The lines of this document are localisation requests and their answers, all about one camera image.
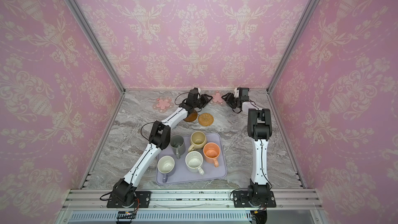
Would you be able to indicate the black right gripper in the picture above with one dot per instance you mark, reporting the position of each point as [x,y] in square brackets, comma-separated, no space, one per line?
[232,100]

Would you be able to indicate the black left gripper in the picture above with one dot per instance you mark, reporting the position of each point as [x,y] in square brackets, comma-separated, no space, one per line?
[202,100]

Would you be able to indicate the pink flower silicone coaster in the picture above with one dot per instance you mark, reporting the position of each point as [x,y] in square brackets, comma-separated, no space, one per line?
[217,98]

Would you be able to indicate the woven rattan round coaster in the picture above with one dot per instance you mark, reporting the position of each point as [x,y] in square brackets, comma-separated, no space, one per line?
[206,119]

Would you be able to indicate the brown wooden round coaster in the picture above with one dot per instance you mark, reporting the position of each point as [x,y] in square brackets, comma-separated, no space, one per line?
[192,117]

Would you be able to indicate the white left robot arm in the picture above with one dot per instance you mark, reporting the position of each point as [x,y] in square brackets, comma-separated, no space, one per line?
[159,139]

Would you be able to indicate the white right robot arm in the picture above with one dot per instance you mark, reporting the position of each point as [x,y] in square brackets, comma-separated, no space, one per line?
[259,129]

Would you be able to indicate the yellow beige mug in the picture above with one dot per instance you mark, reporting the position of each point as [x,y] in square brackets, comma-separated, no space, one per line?
[197,141]

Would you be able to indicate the grey green mug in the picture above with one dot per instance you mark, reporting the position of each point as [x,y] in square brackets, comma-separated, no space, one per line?
[178,146]

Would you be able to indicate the orange mug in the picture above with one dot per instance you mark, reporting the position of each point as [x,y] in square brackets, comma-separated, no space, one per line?
[211,153]

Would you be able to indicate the lilac plastic tray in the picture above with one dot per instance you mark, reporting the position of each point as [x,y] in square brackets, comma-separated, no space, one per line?
[183,175]

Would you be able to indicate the white cream mug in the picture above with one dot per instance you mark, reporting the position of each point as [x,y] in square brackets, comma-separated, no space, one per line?
[194,162]

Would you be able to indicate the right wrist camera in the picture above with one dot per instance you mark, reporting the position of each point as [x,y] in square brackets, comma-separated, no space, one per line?
[242,93]

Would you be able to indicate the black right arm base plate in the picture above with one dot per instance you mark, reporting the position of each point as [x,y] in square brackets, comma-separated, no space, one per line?
[242,199]

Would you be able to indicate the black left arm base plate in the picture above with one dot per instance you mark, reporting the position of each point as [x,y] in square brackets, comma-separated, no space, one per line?
[140,199]

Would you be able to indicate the aluminium corner frame post right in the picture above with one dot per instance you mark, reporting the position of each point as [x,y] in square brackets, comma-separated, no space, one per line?
[299,30]

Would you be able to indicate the aluminium corner frame post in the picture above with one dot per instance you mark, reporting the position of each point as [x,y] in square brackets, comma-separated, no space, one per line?
[79,15]
[299,30]

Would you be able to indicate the aluminium front frame rail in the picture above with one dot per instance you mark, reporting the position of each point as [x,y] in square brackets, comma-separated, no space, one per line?
[185,199]

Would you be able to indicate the aluminium corner frame post left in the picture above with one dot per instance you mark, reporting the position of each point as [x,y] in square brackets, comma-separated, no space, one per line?
[79,15]

